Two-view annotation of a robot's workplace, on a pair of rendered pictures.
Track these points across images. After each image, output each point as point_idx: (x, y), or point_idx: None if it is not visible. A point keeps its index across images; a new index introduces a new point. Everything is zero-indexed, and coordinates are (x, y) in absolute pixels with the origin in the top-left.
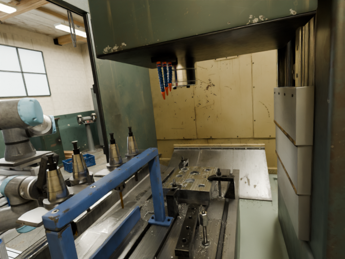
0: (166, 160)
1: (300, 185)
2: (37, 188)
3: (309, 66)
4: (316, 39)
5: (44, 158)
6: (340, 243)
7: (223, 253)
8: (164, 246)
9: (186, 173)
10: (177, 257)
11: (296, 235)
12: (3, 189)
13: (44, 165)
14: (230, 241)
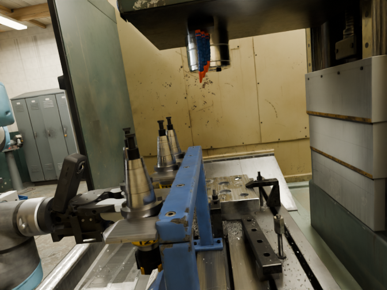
0: (154, 183)
1: (376, 167)
2: (50, 214)
3: (382, 33)
4: None
5: (71, 159)
6: None
7: (308, 262)
8: (226, 274)
9: (213, 185)
10: (257, 279)
11: (361, 231)
12: None
13: (71, 172)
14: (306, 248)
